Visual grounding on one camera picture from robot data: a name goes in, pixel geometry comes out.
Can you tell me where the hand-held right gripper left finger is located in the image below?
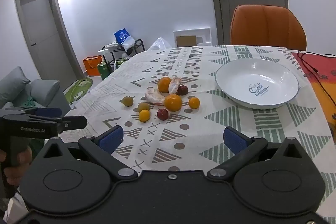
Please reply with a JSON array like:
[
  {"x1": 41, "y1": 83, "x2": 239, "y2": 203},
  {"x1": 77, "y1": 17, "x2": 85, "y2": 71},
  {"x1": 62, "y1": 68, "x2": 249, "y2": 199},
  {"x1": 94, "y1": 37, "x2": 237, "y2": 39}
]
[{"x1": 39, "y1": 125, "x2": 138, "y2": 184}]

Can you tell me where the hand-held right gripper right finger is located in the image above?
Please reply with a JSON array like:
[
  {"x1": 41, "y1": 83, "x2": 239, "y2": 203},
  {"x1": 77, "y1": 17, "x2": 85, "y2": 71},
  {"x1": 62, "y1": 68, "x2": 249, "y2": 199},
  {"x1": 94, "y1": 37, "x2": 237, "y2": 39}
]
[{"x1": 207, "y1": 126, "x2": 306, "y2": 182}]

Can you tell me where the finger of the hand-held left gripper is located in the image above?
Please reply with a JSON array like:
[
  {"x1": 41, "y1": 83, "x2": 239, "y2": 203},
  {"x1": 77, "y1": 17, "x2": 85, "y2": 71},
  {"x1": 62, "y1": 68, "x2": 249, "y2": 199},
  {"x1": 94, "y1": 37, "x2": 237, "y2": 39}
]
[
  {"x1": 56, "y1": 116, "x2": 88, "y2": 134},
  {"x1": 16, "y1": 108, "x2": 62, "y2": 117}
]

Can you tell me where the peeled orange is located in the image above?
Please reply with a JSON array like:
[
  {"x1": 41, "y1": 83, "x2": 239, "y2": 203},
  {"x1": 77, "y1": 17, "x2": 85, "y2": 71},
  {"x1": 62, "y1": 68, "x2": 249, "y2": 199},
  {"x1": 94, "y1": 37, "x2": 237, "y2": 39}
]
[{"x1": 145, "y1": 87, "x2": 166, "y2": 105}]

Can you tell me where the white plate with blue rim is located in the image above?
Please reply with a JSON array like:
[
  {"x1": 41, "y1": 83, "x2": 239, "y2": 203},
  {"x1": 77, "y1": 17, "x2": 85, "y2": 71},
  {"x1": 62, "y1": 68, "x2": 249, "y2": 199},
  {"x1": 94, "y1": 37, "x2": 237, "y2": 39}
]
[{"x1": 215, "y1": 59, "x2": 300, "y2": 109}]

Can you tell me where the person's left hand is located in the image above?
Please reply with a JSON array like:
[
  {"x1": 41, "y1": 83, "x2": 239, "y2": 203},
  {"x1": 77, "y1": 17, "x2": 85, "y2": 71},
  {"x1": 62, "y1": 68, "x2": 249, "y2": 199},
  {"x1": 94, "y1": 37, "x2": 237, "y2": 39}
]
[{"x1": 3, "y1": 147, "x2": 32, "y2": 185}]

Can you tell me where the grey sofa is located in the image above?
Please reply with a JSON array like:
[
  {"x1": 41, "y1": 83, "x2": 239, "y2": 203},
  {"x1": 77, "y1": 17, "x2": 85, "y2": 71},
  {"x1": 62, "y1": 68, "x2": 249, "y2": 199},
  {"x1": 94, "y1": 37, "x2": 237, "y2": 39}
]
[{"x1": 0, "y1": 67, "x2": 71, "y2": 115}]

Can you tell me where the green floor mat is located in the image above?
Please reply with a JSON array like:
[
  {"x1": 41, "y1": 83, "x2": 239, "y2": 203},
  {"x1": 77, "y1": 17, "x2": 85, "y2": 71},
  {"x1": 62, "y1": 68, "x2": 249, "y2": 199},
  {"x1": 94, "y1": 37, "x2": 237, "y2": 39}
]
[{"x1": 64, "y1": 77, "x2": 93, "y2": 103}]

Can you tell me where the grey cushion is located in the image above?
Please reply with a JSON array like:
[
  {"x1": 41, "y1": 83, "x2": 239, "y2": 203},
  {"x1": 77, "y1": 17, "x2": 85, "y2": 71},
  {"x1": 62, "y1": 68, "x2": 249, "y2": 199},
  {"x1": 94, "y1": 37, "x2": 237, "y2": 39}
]
[{"x1": 0, "y1": 67, "x2": 30, "y2": 107}]

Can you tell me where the green bag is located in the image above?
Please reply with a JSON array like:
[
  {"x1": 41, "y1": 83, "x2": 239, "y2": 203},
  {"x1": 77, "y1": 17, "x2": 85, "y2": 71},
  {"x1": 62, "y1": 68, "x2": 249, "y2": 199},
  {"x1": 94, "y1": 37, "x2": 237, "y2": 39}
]
[{"x1": 98, "y1": 61, "x2": 111, "y2": 80}]

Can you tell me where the orange paper bag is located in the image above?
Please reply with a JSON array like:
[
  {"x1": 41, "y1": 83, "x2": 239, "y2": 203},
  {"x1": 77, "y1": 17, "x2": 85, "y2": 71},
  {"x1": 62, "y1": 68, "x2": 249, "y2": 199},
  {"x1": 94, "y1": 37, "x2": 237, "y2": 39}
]
[{"x1": 83, "y1": 55, "x2": 103, "y2": 76}]

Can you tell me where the white plastic shopping bag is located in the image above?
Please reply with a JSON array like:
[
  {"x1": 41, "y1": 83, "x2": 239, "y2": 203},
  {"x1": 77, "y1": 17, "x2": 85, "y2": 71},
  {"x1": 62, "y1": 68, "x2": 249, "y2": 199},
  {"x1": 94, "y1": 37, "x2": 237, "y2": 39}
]
[{"x1": 113, "y1": 52, "x2": 132, "y2": 71}]

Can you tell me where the bagged pastry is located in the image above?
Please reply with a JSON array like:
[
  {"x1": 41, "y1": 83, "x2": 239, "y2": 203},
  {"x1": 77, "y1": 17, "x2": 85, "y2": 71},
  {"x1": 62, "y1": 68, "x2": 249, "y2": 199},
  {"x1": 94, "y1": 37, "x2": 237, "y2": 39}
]
[{"x1": 168, "y1": 77, "x2": 182, "y2": 95}]

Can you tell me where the plain grey door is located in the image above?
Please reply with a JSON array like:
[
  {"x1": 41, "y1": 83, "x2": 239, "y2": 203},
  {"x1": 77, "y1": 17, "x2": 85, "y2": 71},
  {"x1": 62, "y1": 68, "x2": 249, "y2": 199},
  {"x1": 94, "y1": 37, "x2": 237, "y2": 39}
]
[{"x1": 14, "y1": 0, "x2": 84, "y2": 88}]

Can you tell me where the patterned tablecloth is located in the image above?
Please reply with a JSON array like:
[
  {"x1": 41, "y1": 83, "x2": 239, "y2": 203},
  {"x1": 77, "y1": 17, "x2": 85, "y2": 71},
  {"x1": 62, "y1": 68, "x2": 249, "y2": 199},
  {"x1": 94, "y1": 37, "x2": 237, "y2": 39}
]
[{"x1": 59, "y1": 45, "x2": 335, "y2": 214}]

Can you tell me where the black metal rack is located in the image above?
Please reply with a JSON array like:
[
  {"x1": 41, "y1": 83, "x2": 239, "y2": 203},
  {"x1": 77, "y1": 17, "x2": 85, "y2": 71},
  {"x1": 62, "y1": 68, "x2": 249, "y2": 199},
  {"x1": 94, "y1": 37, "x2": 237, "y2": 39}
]
[{"x1": 101, "y1": 39, "x2": 146, "y2": 72}]

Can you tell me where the blue and white bag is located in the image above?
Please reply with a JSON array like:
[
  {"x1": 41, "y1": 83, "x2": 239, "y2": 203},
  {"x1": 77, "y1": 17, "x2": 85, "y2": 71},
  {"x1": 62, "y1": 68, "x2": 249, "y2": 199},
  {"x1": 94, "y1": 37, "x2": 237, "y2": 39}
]
[{"x1": 114, "y1": 28, "x2": 135, "y2": 50}]

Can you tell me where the red table mat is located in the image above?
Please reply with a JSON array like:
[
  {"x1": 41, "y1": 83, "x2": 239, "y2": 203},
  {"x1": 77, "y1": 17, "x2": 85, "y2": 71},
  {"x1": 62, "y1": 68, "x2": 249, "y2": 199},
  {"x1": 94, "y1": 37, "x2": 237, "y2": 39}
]
[{"x1": 291, "y1": 52, "x2": 336, "y2": 143}]

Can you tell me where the translucent plastic bag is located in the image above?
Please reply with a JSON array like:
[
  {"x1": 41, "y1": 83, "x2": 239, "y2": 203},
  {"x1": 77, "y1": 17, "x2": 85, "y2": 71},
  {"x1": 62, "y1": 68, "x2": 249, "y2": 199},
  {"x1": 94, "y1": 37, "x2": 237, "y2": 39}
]
[{"x1": 149, "y1": 38, "x2": 172, "y2": 51}]

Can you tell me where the white framed board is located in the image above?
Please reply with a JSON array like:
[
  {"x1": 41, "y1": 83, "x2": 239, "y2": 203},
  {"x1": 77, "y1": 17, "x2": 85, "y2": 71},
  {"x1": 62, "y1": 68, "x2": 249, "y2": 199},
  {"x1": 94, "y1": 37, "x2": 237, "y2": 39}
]
[{"x1": 173, "y1": 28, "x2": 211, "y2": 48}]

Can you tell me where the brown cardboard sheet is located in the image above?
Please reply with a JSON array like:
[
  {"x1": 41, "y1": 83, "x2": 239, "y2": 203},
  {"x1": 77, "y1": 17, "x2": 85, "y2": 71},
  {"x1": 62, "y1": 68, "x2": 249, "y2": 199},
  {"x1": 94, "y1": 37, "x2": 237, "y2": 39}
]
[{"x1": 176, "y1": 35, "x2": 197, "y2": 48}]

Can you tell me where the orange leather chair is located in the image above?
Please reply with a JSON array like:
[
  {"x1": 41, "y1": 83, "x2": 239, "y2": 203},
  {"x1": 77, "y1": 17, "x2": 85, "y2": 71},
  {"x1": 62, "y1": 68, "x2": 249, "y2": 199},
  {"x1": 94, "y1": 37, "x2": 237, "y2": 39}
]
[{"x1": 230, "y1": 5, "x2": 307, "y2": 51}]

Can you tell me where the black cable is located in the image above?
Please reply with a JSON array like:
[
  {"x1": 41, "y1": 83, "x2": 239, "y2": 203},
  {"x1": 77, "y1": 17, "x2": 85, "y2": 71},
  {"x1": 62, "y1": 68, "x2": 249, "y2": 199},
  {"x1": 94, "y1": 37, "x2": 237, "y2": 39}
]
[{"x1": 298, "y1": 51, "x2": 336, "y2": 106}]

